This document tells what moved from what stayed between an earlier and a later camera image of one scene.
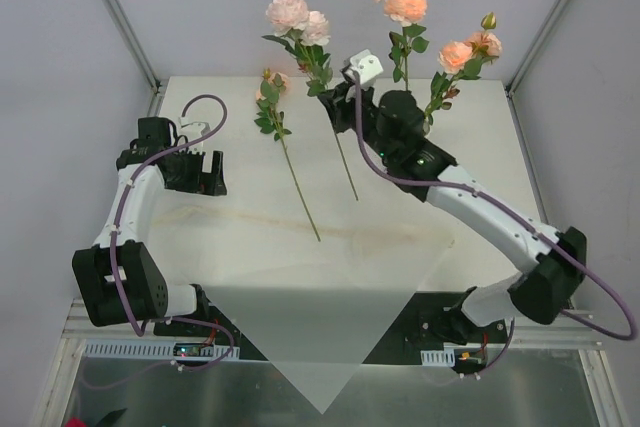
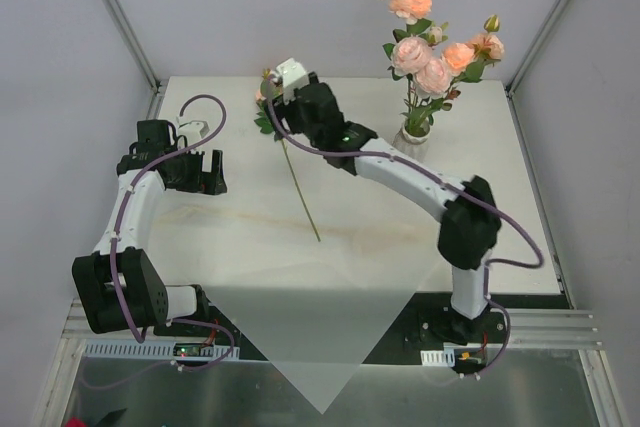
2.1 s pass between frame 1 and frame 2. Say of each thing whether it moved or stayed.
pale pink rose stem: moved
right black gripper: moved
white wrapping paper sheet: stayed
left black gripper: stayed
